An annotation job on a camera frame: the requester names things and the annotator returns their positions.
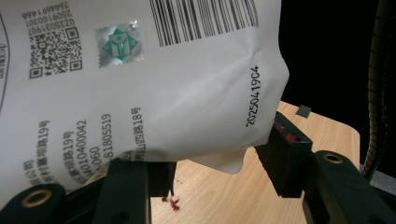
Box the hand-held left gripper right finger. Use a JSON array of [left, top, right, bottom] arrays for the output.
[[255, 111, 396, 224]]

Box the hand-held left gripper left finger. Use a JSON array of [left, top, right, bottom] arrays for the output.
[[92, 158, 177, 224]]

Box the white and blue bag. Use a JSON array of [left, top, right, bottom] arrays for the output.
[[0, 0, 290, 195]]

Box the black corrugated hose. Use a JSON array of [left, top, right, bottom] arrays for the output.
[[361, 0, 396, 182]]

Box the grey tape piece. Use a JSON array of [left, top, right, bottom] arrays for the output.
[[295, 105, 313, 119]]

